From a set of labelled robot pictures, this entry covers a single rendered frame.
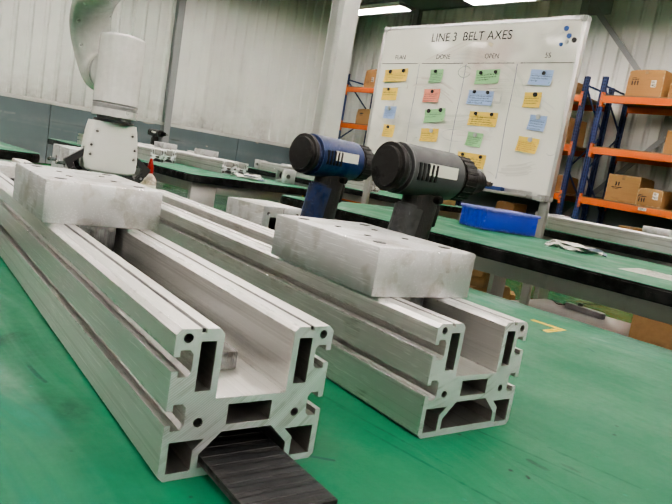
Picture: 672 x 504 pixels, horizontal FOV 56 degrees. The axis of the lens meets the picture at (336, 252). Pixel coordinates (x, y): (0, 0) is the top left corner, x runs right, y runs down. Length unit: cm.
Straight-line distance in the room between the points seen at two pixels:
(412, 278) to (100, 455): 27
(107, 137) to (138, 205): 66
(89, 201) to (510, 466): 43
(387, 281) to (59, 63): 1232
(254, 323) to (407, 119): 396
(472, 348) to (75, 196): 38
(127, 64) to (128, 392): 96
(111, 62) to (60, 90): 1142
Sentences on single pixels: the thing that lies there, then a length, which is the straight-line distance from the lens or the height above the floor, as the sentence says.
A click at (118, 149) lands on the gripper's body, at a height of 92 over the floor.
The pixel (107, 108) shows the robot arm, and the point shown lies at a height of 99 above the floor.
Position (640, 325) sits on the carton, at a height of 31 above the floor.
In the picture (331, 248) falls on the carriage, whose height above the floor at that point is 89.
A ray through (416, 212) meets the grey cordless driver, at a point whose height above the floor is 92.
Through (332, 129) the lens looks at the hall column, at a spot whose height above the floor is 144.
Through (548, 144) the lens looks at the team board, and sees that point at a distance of 370.
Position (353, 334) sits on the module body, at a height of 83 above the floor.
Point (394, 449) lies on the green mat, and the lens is 45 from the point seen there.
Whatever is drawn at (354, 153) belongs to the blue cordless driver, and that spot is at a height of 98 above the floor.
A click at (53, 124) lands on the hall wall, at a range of 1268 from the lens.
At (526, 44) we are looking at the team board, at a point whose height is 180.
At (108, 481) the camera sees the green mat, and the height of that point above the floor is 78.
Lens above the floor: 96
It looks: 8 degrees down
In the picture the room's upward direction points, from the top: 10 degrees clockwise
